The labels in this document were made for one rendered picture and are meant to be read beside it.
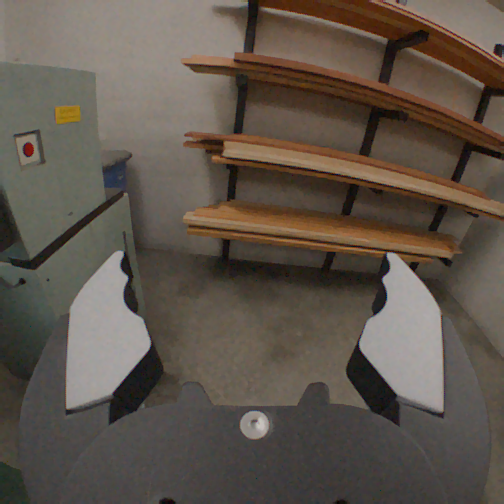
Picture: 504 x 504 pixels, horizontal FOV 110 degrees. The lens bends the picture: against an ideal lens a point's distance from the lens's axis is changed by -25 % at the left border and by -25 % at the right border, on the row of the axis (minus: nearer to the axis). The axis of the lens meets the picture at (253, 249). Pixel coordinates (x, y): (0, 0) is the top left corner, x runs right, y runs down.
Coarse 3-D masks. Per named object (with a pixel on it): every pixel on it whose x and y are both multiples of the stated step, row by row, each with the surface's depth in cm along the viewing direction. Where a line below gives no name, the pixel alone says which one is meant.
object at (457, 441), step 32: (448, 320) 7; (448, 352) 6; (448, 384) 5; (480, 384) 5; (384, 416) 5; (416, 416) 4; (448, 416) 4; (480, 416) 4; (448, 448) 4; (480, 448) 3; (448, 480) 3; (480, 480) 3
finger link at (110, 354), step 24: (120, 264) 10; (96, 288) 8; (120, 288) 8; (72, 312) 7; (96, 312) 7; (120, 312) 7; (72, 336) 6; (96, 336) 6; (120, 336) 7; (144, 336) 7; (72, 360) 6; (96, 360) 6; (120, 360) 6; (144, 360) 6; (72, 384) 5; (96, 384) 5; (120, 384) 5; (144, 384) 6; (72, 408) 5
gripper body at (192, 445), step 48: (192, 384) 5; (144, 432) 4; (192, 432) 4; (240, 432) 4; (288, 432) 4; (336, 432) 4; (384, 432) 4; (96, 480) 3; (144, 480) 3; (192, 480) 3; (240, 480) 3; (288, 480) 3; (336, 480) 3; (384, 480) 3; (432, 480) 3
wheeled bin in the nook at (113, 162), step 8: (104, 152) 145; (112, 152) 148; (120, 152) 152; (128, 152) 159; (104, 160) 131; (112, 160) 136; (120, 160) 145; (104, 168) 126; (112, 168) 139; (120, 168) 155; (104, 176) 135; (112, 176) 146; (120, 176) 158; (104, 184) 137; (112, 184) 148; (120, 184) 161
